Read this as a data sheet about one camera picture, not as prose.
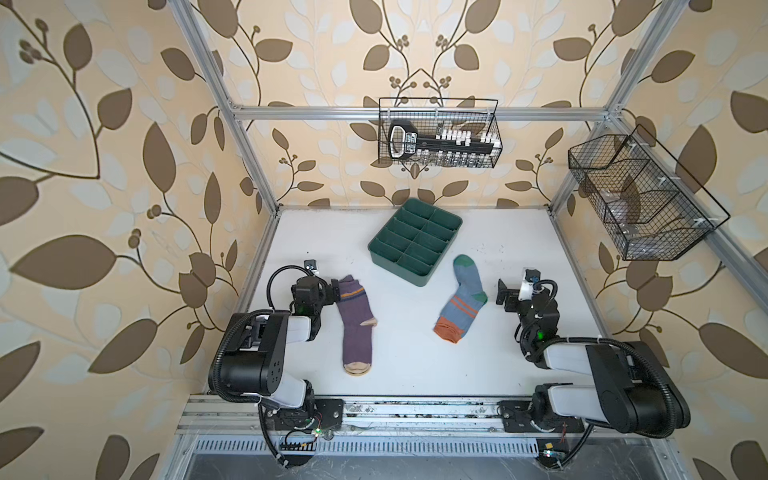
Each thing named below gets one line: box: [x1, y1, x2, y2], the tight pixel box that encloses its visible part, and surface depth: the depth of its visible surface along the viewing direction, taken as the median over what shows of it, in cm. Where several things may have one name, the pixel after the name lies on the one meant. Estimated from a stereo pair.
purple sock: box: [335, 275, 378, 377], surface depth 91 cm
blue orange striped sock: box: [433, 254, 488, 344], surface depth 96 cm
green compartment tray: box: [367, 198, 463, 287], surface depth 107 cm
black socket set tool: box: [388, 120, 503, 167], surface depth 86 cm
